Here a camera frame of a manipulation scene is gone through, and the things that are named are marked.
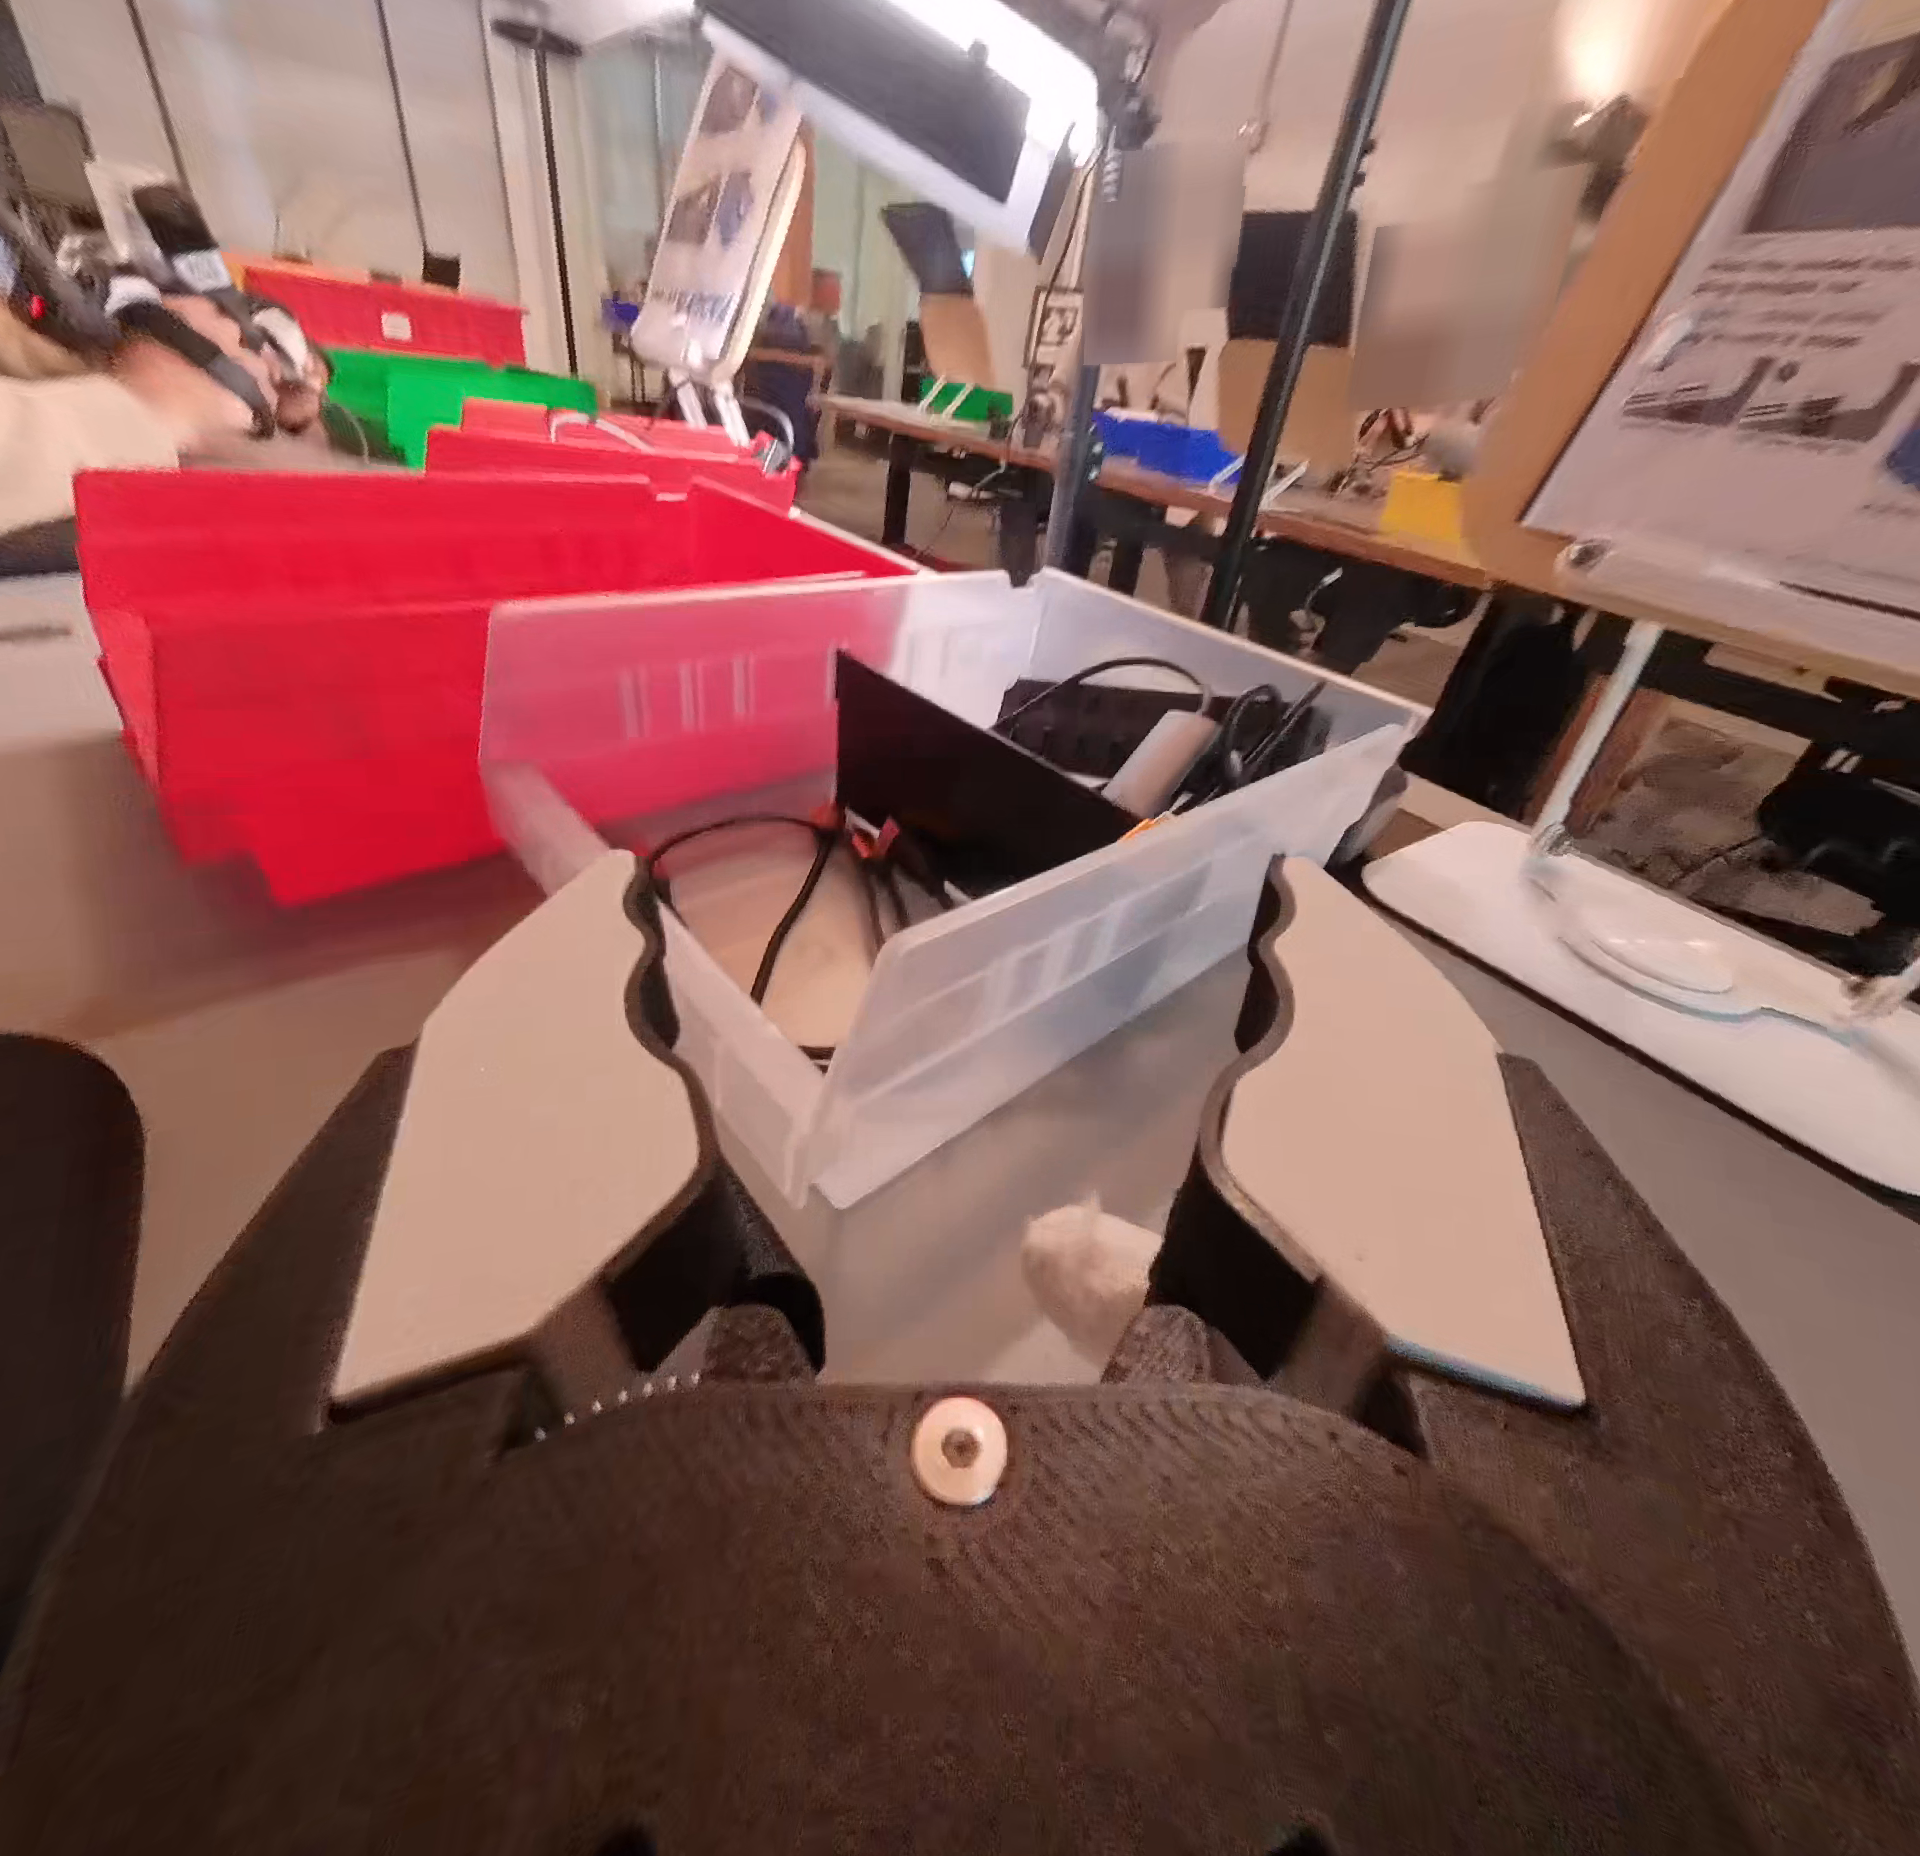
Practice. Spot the instruction sheet on board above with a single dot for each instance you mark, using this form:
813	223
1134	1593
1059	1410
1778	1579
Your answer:
719	207
1620	280

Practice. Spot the person's right hand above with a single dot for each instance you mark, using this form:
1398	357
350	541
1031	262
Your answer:
1087	1262

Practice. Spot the red plastic bin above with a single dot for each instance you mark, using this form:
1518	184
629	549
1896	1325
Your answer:
602	453
330	686
389	319

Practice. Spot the black white marker board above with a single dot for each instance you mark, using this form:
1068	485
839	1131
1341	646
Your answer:
1062	327

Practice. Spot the long wooden desk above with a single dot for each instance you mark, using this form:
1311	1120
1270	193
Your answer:
1171	492

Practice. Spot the black disc floor lamp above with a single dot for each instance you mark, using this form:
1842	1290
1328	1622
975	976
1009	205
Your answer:
1320	236

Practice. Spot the black bin divider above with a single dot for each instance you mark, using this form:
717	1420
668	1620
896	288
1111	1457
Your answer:
959	790

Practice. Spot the led panel light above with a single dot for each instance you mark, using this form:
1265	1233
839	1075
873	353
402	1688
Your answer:
885	86

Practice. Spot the yellow plastic bin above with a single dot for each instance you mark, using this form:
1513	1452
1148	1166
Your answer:
1422	505

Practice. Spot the long black usb hub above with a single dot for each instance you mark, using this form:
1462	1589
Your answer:
1080	725

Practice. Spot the clear plastic bin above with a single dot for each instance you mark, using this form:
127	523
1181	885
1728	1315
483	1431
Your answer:
1022	972

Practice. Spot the green plastic bin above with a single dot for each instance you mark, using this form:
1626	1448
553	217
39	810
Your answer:
449	395
966	403

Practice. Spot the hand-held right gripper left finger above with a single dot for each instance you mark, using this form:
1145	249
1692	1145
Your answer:
526	1120

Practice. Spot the white board stand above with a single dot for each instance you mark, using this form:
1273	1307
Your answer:
1500	895

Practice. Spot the grey usb hub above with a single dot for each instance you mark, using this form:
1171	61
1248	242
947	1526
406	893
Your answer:
1164	760

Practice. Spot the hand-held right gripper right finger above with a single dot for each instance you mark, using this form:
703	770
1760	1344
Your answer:
1397	1152

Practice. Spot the black light stand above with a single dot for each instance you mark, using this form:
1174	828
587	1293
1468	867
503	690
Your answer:
1101	311

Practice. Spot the blue plastic bin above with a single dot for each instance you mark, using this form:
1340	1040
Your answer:
1171	447

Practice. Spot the blue jacket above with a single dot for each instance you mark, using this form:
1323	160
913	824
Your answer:
783	377

